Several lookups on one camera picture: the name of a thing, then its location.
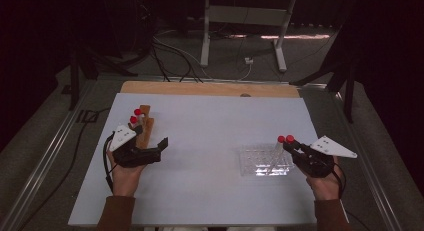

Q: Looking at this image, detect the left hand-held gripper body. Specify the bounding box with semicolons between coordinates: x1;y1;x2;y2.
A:
109;124;163;169

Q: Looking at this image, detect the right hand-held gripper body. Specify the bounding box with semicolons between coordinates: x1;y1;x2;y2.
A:
292;135;358;179

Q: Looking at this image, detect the wooden test tube rack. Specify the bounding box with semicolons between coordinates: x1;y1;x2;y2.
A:
128;104;155;150

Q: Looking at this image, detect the clear plastic test tube rack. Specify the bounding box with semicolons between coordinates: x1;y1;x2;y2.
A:
238;142;294;177

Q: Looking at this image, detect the person's left hand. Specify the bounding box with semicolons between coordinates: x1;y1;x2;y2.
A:
105;150;148;198

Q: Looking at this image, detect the person's right hand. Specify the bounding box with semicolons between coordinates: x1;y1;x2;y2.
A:
304;155;344;201

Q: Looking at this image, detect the white table mat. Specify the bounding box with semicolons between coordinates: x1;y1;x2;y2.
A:
68;92;350;227

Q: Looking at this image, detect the black stand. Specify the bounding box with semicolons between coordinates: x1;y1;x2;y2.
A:
289;24;356;124
68;47;139;111

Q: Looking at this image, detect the wooden table board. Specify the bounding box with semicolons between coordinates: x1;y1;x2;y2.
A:
119;80;301;99

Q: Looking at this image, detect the white metal stand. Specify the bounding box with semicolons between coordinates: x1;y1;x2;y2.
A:
199;0;298;73

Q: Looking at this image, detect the left hand-held gripper cable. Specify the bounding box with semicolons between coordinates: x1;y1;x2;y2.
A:
102;132;116;194

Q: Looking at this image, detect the hand-held gripper cable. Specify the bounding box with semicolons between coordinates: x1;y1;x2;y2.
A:
333;169;348;200
102;132;116;194

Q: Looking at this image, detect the right hand-held gripper cable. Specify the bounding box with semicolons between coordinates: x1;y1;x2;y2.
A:
333;169;348;200

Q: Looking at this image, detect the long black floor cable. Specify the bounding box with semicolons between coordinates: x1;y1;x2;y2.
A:
18;106;112;231

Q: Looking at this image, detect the metal floor rail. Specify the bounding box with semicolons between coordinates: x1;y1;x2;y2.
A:
333;90;404;231
0;79;98;231

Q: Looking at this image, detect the black floor cable bundle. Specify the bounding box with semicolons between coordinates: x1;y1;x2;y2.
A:
151;40;204;84

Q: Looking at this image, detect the white cable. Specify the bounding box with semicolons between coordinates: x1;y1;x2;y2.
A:
236;62;254;82

